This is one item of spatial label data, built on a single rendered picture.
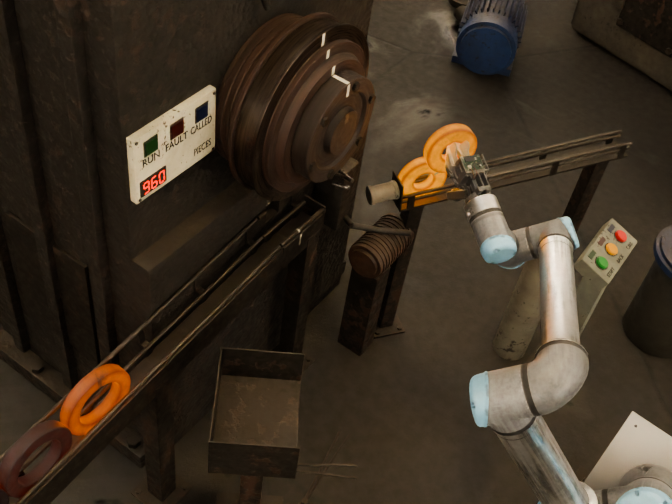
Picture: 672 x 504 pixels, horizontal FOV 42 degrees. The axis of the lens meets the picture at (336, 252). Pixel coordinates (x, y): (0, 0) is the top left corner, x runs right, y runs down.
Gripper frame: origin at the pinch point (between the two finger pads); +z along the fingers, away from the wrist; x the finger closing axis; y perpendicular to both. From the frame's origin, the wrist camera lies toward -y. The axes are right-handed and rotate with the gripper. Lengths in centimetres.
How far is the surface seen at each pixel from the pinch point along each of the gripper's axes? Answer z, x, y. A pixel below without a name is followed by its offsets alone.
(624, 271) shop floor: -15, -104, -92
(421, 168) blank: 3.7, 2.2, -18.0
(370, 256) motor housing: -12.4, 18.2, -39.2
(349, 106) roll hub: -1.2, 36.9, 25.5
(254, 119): -5, 62, 31
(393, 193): 0.6, 10.2, -25.3
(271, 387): -52, 63, -18
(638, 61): 103, -187, -118
